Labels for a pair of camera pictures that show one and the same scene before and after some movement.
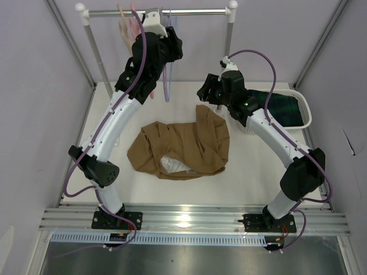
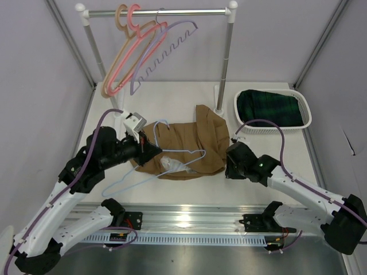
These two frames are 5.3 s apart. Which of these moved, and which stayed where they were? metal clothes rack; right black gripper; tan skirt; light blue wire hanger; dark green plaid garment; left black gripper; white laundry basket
Moved: left black gripper; right black gripper; light blue wire hanger
Stayed: tan skirt; white laundry basket; dark green plaid garment; metal clothes rack
